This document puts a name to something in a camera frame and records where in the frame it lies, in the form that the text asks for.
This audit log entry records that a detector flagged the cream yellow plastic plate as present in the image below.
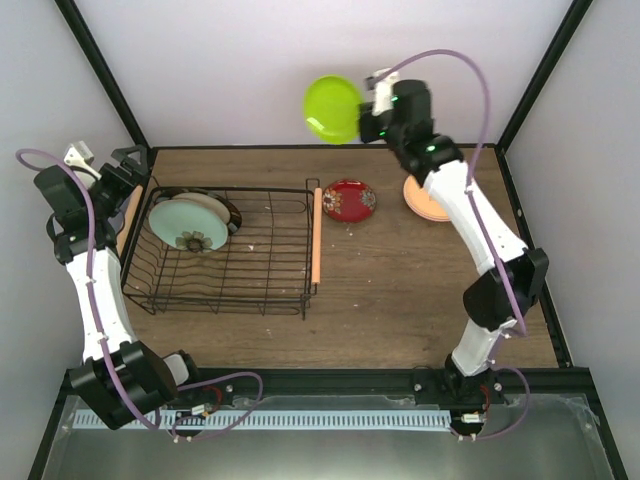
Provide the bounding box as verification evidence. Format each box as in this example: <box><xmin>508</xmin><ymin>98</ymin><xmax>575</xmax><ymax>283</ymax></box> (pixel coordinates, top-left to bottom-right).
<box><xmin>403</xmin><ymin>175</ymin><xmax>438</xmax><ymax>204</ymax></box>

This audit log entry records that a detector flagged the lime green plate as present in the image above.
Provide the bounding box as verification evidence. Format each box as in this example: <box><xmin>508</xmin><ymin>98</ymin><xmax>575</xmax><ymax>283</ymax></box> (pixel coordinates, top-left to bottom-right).
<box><xmin>303</xmin><ymin>75</ymin><xmax>363</xmax><ymax>145</ymax></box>

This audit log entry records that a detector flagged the pink plastic plate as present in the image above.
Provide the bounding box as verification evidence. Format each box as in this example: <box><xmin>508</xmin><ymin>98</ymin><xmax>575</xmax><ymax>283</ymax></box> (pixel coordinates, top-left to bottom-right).
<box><xmin>407</xmin><ymin>201</ymin><xmax>450</xmax><ymax>222</ymax></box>

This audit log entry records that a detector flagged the red floral plate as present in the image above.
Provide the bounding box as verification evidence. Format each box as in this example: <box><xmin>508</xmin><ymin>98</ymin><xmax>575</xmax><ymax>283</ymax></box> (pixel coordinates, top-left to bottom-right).
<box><xmin>322</xmin><ymin>179</ymin><xmax>377</xmax><ymax>223</ymax></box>

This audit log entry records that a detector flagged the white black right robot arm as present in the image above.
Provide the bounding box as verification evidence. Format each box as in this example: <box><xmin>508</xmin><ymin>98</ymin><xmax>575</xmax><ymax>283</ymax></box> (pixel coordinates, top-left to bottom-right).
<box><xmin>359</xmin><ymin>80</ymin><xmax>549</xmax><ymax>403</ymax></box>

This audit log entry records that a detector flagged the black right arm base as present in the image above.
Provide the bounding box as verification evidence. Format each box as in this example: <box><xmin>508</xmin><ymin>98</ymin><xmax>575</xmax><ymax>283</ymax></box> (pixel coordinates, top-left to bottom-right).
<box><xmin>411</xmin><ymin>368</ymin><xmax>505</xmax><ymax>440</ymax></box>

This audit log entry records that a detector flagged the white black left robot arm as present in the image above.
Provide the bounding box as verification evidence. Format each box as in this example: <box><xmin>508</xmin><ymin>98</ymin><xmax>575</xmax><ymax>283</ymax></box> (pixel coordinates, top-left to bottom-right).
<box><xmin>34</xmin><ymin>141</ymin><xmax>205</xmax><ymax>430</ymax></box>

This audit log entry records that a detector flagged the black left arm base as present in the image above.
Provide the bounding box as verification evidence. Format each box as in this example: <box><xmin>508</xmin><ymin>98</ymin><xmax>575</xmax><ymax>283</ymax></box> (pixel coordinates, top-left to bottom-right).
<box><xmin>168</xmin><ymin>380</ymin><xmax>233</xmax><ymax>430</ymax></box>

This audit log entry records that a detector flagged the light blue floral plate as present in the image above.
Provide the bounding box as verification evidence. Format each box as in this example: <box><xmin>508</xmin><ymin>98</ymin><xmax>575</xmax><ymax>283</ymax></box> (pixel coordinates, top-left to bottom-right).
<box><xmin>148</xmin><ymin>200</ymin><xmax>229</xmax><ymax>253</ymax></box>

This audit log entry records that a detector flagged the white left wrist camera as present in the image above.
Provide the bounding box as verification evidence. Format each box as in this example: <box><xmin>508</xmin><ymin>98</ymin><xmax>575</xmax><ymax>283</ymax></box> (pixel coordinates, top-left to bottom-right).
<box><xmin>63</xmin><ymin>141</ymin><xmax>101</xmax><ymax>188</ymax></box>

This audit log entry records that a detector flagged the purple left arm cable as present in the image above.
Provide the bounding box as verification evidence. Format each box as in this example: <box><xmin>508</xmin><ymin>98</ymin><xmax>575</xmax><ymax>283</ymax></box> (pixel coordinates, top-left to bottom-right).
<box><xmin>15</xmin><ymin>147</ymin><xmax>265</xmax><ymax>443</ymax></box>

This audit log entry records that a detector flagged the black wire dish rack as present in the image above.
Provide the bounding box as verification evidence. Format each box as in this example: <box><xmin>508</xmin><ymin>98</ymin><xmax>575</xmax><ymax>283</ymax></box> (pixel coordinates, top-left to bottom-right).
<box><xmin>122</xmin><ymin>179</ymin><xmax>322</xmax><ymax>316</ymax></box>

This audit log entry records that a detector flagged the white slotted cable duct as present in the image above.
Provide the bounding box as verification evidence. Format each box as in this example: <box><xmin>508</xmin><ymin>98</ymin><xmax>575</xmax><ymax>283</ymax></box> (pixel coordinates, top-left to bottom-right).
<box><xmin>73</xmin><ymin>409</ymin><xmax>452</xmax><ymax>430</ymax></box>

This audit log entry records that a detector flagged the black aluminium cage frame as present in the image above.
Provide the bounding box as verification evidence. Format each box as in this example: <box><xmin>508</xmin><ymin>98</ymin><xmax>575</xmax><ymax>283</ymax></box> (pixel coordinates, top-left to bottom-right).
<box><xmin>27</xmin><ymin>0</ymin><xmax>629</xmax><ymax>480</ymax></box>

